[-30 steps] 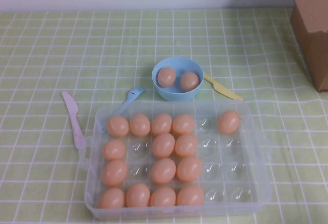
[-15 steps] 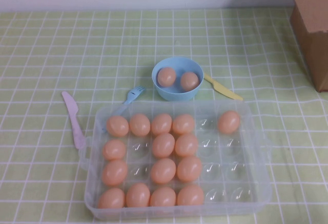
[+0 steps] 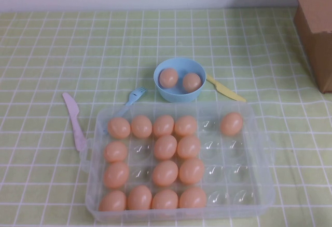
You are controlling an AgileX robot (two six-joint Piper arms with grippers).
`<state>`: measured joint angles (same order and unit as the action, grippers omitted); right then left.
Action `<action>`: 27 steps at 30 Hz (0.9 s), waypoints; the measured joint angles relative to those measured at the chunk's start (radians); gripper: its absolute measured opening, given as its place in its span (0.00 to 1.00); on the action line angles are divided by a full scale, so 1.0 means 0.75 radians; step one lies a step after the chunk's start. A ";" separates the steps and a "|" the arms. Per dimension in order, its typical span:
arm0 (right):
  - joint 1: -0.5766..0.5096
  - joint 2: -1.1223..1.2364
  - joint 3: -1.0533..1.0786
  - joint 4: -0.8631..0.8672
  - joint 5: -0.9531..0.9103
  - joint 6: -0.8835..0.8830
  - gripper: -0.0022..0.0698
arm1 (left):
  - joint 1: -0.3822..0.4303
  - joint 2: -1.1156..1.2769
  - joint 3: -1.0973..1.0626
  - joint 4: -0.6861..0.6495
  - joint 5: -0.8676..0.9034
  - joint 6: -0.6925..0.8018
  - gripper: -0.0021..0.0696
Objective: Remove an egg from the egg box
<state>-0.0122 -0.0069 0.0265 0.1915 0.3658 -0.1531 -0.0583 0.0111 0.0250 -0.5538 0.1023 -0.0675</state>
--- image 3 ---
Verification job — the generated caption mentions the orange plastic egg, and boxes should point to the orange plastic egg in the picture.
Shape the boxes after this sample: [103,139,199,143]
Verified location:
[182,72,202,92]
[130,115,153,139]
[158,68,179,87]
[177,135,202,159]
[174,115,198,137]
[103,141,128,163]
[127,185,153,211]
[103,162,130,189]
[152,115,175,137]
[153,135,178,160]
[178,158,205,185]
[152,160,179,187]
[178,187,208,209]
[107,117,131,139]
[98,190,127,211]
[151,189,179,210]
[220,112,244,136]

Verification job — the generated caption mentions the clear plastic egg box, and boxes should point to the clear plastic egg box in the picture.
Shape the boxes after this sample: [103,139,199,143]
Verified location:
[79,101,275,224]

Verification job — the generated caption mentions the brown cardboard box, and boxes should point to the brown cardboard box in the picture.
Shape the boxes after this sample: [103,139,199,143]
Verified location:
[288,0,332,95]

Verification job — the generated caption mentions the light blue plastic bowl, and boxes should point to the light blue plastic bowl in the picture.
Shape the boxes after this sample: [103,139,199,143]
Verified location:
[153,58,207,103]

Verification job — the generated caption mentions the blue plastic fork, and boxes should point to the blue plastic fork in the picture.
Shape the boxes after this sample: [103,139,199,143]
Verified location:
[103,86,148,135]

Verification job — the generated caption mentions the yellow plastic knife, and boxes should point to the yellow plastic knife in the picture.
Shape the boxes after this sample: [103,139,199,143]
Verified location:
[206,73,246,102]

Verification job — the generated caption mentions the lilac plastic knife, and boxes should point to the lilac plastic knife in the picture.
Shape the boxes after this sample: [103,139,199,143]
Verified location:
[62,92,88,152]

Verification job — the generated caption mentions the green checked tablecloth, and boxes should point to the green checked tablecloth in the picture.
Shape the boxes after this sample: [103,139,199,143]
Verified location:
[0,7,332,227]

